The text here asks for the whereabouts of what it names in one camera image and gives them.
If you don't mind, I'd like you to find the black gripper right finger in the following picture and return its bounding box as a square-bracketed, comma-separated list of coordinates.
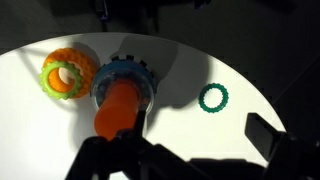
[245, 113, 288, 160]

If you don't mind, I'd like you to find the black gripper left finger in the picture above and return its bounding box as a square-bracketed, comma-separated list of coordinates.
[116, 110, 146, 139]

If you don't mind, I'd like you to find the clear ring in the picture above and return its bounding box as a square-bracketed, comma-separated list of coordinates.
[90, 73, 156, 116]

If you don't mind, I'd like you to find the orange ring holder peg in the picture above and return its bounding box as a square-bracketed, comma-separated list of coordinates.
[94, 80, 139, 140]

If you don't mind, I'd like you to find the blue stacking ring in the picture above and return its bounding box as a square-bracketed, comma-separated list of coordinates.
[90, 59, 158, 101]

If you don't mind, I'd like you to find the thin green ring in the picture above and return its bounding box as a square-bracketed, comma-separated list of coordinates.
[198, 82, 230, 114]

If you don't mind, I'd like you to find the round white pedestal table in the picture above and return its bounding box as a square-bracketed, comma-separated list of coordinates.
[0, 33, 284, 180]

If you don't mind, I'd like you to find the black and white striped ring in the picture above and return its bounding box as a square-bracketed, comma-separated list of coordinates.
[111, 53, 155, 79]

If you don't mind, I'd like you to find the orange bumpy ring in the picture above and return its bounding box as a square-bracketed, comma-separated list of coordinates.
[43, 47, 100, 99]

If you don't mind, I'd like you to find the yellow-green toothed ring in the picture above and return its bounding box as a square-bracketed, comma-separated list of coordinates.
[39, 60, 84, 101]

